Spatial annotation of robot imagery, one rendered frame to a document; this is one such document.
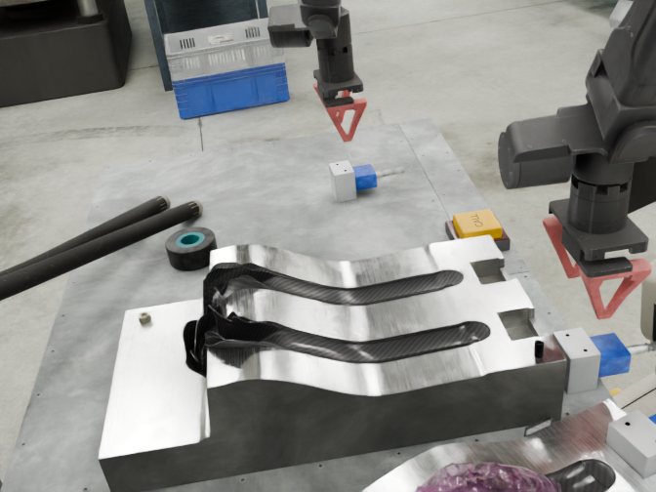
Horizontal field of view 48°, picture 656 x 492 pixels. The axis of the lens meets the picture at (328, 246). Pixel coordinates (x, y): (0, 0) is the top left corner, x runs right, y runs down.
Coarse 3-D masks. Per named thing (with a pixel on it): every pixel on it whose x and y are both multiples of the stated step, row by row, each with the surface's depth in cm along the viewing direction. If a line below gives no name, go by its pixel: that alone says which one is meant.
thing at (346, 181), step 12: (336, 168) 129; (348, 168) 128; (360, 168) 131; (372, 168) 130; (396, 168) 131; (336, 180) 127; (348, 180) 127; (360, 180) 128; (372, 180) 129; (336, 192) 128; (348, 192) 129
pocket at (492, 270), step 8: (472, 264) 94; (480, 264) 94; (488, 264) 94; (496, 264) 94; (504, 264) 94; (480, 272) 95; (488, 272) 95; (496, 272) 95; (504, 272) 93; (480, 280) 95; (488, 280) 94; (496, 280) 94; (504, 280) 93
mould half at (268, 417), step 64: (256, 256) 92; (384, 256) 98; (448, 256) 95; (128, 320) 96; (256, 320) 81; (320, 320) 85; (384, 320) 86; (448, 320) 85; (128, 384) 85; (192, 384) 84; (256, 384) 73; (320, 384) 75; (384, 384) 77; (448, 384) 76; (512, 384) 78; (128, 448) 77; (192, 448) 77; (256, 448) 78; (320, 448) 79; (384, 448) 80
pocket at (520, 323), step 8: (496, 312) 85; (504, 312) 85; (512, 312) 85; (520, 312) 85; (528, 312) 85; (504, 320) 85; (512, 320) 86; (520, 320) 86; (528, 320) 86; (512, 328) 86; (520, 328) 86; (528, 328) 86; (536, 328) 84; (512, 336) 85; (520, 336) 85; (528, 336) 84; (536, 336) 84
